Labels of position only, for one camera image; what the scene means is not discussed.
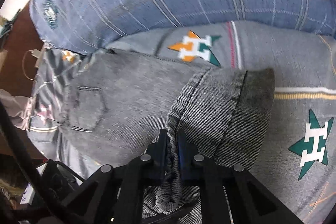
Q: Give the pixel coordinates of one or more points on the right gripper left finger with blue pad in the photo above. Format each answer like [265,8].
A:
[115,195]

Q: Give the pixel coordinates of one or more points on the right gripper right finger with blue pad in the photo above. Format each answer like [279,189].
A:
[229,195]

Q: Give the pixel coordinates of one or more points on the grey denim pants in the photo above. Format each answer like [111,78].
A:
[117,101]

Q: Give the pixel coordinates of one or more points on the grey patterned bed sheet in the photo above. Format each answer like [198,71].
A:
[297,159]

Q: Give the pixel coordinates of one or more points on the brown wooden headboard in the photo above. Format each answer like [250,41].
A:
[19,67]

